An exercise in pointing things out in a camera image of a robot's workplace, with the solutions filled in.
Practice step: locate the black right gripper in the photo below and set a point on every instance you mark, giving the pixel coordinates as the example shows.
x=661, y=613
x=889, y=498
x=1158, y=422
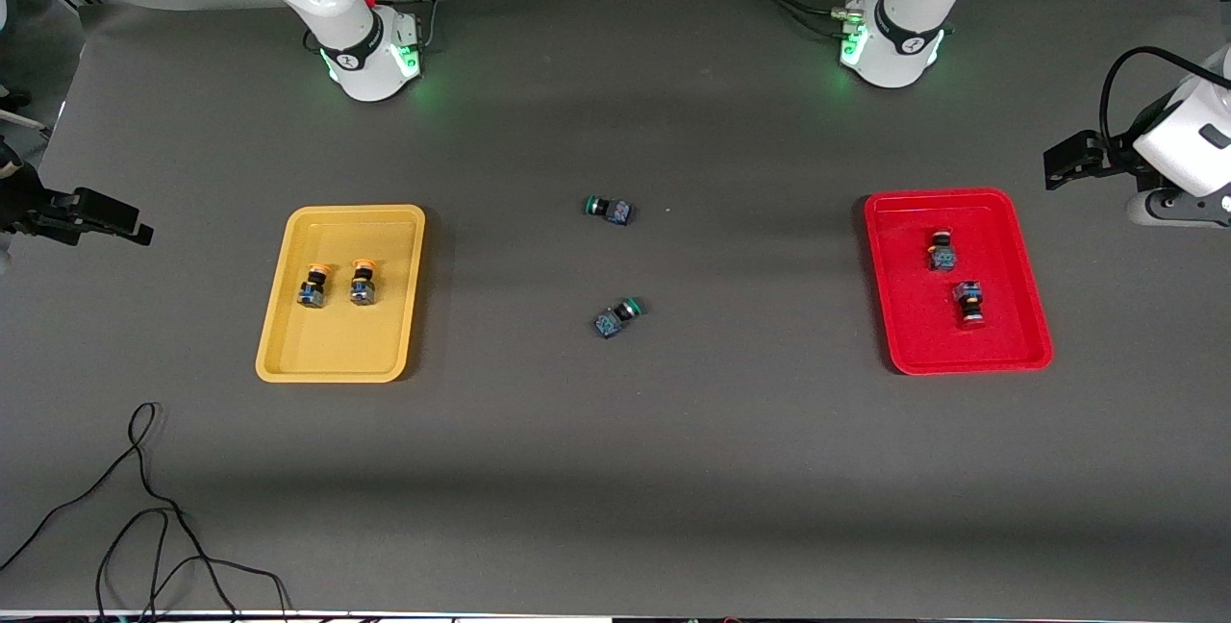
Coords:
x=29, y=203

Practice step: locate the yellow mushroom push button switch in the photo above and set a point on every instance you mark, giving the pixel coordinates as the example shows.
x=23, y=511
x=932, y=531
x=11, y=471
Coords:
x=363, y=288
x=313, y=291

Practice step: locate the yellow plastic tray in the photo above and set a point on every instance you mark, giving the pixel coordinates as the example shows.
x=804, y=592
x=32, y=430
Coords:
x=337, y=344

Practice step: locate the red mushroom push button switch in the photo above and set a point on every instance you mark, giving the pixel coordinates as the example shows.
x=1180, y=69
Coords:
x=942, y=256
x=969, y=304

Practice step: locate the green mushroom push button switch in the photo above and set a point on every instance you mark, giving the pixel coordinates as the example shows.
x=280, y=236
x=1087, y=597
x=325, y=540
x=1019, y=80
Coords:
x=615, y=211
x=615, y=318

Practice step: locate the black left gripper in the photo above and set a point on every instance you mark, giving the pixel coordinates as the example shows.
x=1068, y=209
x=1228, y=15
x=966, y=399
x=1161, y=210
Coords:
x=1114, y=160

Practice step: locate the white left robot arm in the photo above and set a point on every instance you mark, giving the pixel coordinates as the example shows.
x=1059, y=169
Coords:
x=904, y=27

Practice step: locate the red plastic tray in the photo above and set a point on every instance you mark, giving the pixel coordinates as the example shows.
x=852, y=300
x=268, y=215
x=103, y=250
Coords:
x=923, y=335

